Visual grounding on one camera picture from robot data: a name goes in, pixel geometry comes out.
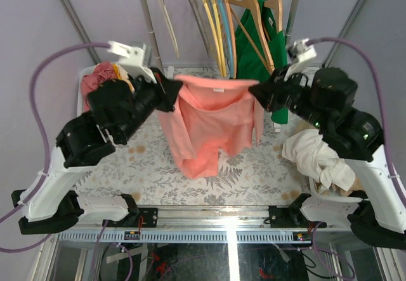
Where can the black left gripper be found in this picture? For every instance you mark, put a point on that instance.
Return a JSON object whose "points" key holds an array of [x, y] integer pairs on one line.
{"points": [[167, 90]]}

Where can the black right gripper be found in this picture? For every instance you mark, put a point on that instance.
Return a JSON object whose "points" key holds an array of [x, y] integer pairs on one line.
{"points": [[269, 93]]}

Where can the salmon pink t shirt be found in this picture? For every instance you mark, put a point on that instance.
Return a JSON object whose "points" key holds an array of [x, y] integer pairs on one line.
{"points": [[211, 115]]}

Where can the white garment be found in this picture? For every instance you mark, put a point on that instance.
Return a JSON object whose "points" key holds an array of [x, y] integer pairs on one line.
{"points": [[317, 157]]}

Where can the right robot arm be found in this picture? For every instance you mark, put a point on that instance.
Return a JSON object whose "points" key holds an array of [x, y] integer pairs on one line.
{"points": [[357, 137]]}

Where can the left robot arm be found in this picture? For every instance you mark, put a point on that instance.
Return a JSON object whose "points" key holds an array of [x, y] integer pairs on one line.
{"points": [[117, 109]]}

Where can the wooden hanger with green shirt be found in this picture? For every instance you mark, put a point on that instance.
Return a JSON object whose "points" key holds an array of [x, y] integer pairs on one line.
{"points": [[264, 55]]}

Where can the green t shirt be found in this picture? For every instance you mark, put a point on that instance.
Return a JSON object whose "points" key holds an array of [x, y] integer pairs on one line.
{"points": [[248, 45]]}

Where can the grey plastic hanger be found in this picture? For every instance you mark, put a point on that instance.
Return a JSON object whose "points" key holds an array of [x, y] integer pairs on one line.
{"points": [[201, 28]]}

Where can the right wooden hanger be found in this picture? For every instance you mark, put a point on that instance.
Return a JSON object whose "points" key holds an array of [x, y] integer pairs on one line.
{"points": [[277, 7]]}

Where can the cream plastic hanger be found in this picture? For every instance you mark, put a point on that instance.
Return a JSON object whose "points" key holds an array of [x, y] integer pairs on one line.
{"points": [[169, 27]]}

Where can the yellow hanger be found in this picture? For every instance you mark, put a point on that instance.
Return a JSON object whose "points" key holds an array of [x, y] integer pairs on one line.
{"points": [[209, 25], [219, 40]]}

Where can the blue plastic hanger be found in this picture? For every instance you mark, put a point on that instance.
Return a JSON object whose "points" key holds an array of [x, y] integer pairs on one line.
{"points": [[226, 33]]}

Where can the cream garment in left basket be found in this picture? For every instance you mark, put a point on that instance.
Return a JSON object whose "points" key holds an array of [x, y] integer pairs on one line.
{"points": [[122, 75]]}

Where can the dusty rose garment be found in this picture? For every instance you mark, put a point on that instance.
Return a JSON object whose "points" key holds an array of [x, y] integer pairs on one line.
{"points": [[102, 72]]}

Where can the floral table cloth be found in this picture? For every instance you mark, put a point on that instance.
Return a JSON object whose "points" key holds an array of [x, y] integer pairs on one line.
{"points": [[145, 168]]}

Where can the white right laundry basket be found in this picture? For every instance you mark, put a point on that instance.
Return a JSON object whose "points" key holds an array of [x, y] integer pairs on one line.
{"points": [[340, 189]]}

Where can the beige garment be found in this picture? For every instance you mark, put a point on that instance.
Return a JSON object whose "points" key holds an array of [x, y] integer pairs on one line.
{"points": [[349, 189]]}

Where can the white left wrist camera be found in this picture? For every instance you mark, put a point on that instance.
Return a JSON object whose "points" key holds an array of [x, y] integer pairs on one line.
{"points": [[135, 60]]}

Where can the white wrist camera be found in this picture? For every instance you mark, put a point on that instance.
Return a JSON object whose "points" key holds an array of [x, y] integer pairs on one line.
{"points": [[135, 60], [301, 54]]}

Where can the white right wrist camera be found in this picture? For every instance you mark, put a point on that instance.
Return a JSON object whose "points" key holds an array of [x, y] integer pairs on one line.
{"points": [[301, 54]]}

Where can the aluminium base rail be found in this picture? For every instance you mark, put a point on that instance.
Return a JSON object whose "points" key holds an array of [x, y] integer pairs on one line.
{"points": [[203, 224]]}

